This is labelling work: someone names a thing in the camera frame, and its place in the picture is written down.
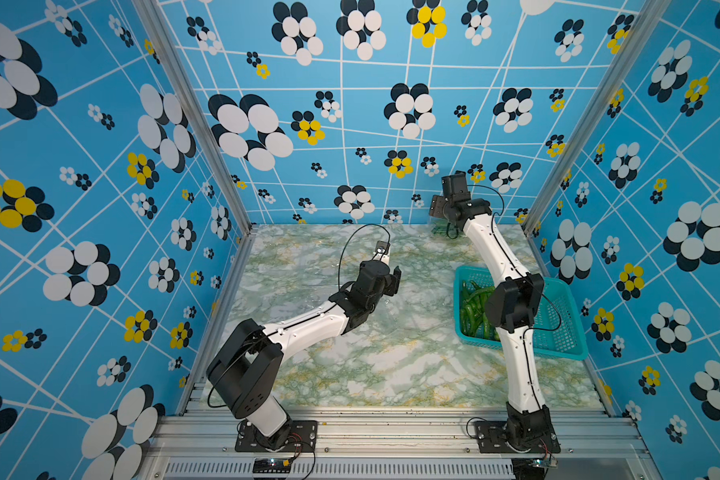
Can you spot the teal plastic basket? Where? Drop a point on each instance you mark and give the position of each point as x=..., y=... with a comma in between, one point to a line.
x=559, y=332

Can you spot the green pepper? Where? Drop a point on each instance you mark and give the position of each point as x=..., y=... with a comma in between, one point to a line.
x=473, y=320

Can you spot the aluminium front rail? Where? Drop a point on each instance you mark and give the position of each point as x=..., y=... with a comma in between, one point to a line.
x=398, y=443

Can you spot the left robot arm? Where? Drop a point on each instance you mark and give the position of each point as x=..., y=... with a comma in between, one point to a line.
x=244, y=370

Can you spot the right frame post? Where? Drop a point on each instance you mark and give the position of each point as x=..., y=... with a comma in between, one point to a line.
x=646, y=22

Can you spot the right circuit board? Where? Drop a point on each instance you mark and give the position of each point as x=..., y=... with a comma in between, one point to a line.
x=533, y=469

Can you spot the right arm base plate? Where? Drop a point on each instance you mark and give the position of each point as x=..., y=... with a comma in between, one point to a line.
x=499, y=437

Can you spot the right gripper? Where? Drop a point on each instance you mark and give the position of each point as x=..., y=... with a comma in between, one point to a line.
x=436, y=206

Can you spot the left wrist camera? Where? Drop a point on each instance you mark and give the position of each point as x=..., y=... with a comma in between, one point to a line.
x=382, y=251

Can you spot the left frame post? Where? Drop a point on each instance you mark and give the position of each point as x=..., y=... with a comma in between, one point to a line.
x=158, y=32

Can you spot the left circuit board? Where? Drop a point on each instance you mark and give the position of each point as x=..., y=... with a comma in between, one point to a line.
x=272, y=466

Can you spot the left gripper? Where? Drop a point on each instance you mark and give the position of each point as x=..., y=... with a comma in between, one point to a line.
x=393, y=281

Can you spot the frame post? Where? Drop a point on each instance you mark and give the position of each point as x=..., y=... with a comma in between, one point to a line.
x=646, y=22
x=158, y=32

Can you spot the circuit board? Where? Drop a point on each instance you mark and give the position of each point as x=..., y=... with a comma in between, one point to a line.
x=272, y=466
x=533, y=469

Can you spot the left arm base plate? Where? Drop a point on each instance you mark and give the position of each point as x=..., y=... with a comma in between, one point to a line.
x=293, y=436

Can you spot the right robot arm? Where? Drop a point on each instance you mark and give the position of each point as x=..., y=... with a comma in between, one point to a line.
x=511, y=310

